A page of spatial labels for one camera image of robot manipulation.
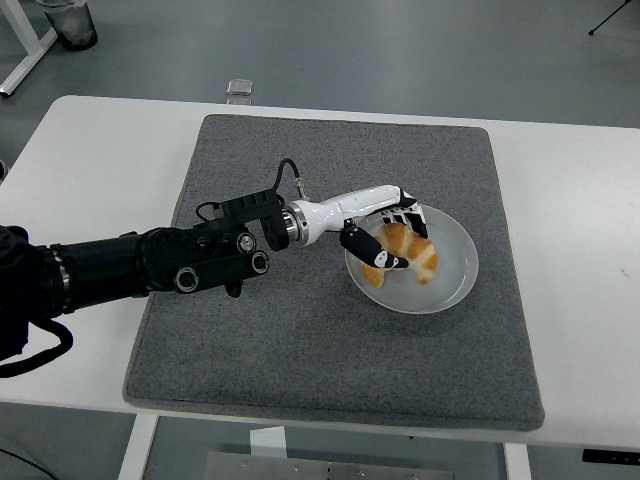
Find grey trash bin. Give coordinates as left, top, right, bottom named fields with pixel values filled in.
left=39, top=0, right=100, bottom=52

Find thin black floor cable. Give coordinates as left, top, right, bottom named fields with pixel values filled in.
left=0, top=444, right=32, bottom=474

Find metal floor socket box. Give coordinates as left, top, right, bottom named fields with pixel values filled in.
left=224, top=78, right=256, bottom=106

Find white table leg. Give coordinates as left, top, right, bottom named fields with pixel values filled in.
left=503, top=442, right=532, bottom=480
left=117, top=413, right=160, bottom=480

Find grey felt mat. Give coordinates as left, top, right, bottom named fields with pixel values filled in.
left=122, top=113, right=546, bottom=432

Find black table control panel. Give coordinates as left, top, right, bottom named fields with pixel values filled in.
left=582, top=448, right=640, bottom=464

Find golden croissant bread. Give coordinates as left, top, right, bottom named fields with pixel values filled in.
left=360, top=223, right=440, bottom=290

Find white desk leg frame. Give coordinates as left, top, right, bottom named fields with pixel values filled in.
left=0, top=0, right=60, bottom=99

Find white bracket under table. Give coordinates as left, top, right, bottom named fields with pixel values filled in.
left=248, top=427, right=289, bottom=459

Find pale grey round plate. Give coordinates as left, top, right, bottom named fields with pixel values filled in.
left=343, top=202, right=480, bottom=316

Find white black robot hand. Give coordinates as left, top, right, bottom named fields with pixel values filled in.
left=298, top=184, right=430, bottom=271

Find black tripod leg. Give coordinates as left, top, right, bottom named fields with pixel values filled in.
left=588, top=0, right=640, bottom=36

